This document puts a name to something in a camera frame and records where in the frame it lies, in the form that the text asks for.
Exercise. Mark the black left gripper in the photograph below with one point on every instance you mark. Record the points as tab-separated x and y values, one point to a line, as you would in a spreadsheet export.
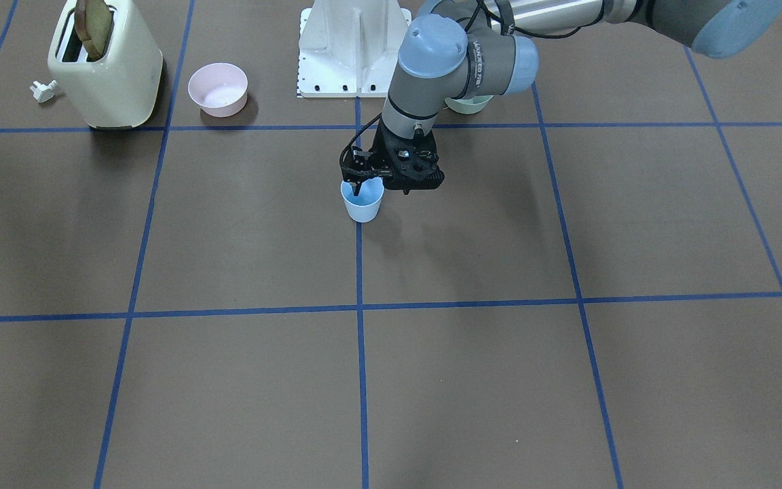
383	157

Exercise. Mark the blue cup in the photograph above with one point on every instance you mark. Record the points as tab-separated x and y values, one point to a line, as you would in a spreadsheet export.
365	206

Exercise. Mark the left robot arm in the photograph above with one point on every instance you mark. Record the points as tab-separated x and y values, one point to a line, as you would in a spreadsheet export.
456	50

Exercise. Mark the green bowl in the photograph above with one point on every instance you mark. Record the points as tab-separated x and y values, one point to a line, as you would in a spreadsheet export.
469	106

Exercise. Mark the pink bowl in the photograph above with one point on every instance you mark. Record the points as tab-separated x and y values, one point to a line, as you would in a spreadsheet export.
219	89

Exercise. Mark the cream toaster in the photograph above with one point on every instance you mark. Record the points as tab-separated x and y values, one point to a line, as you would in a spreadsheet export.
118	90

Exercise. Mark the brown paper table cover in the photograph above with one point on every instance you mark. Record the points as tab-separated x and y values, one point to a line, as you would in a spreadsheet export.
593	299

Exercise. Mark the bread slice in toaster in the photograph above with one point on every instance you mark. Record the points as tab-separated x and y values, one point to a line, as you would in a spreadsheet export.
93	24

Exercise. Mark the white toaster power plug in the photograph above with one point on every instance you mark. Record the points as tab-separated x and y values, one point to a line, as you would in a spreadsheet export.
42	92

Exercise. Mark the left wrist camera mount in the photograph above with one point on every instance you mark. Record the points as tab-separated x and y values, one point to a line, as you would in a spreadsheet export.
355	165

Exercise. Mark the white camera stand post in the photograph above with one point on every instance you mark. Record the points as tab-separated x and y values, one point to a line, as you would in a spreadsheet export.
349	48

